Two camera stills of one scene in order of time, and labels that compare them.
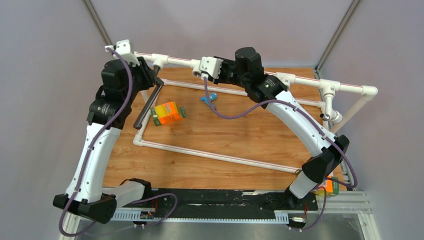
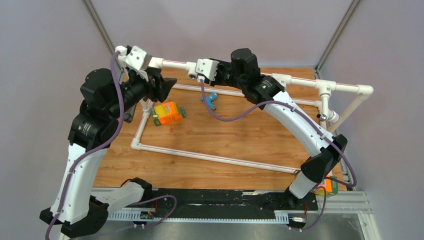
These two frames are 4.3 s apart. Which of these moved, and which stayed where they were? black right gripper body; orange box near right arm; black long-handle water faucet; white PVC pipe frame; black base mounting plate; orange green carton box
Moved: black long-handle water faucet; white PVC pipe frame
Stayed: black right gripper body; orange box near right arm; black base mounting plate; orange green carton box
